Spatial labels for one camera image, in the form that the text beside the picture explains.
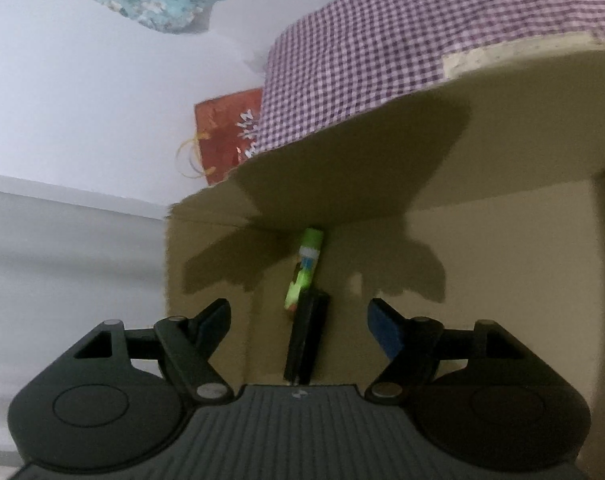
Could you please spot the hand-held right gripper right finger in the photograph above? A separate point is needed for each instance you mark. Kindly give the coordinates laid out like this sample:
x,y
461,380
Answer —
x,y
383,330

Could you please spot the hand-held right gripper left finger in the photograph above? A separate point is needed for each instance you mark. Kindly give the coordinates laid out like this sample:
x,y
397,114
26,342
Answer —
x,y
213,324

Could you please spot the cardboard box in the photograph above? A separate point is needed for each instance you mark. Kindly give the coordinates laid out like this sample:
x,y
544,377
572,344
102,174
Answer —
x,y
482,240

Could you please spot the black rectangular case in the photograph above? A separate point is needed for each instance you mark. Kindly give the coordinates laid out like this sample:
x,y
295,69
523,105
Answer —
x,y
307,340

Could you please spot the red gift bag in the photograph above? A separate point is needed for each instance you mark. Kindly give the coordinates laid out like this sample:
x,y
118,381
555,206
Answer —
x,y
222,135

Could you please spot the purple checkered cloth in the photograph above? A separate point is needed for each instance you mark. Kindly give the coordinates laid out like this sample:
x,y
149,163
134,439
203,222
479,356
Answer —
x,y
382,35

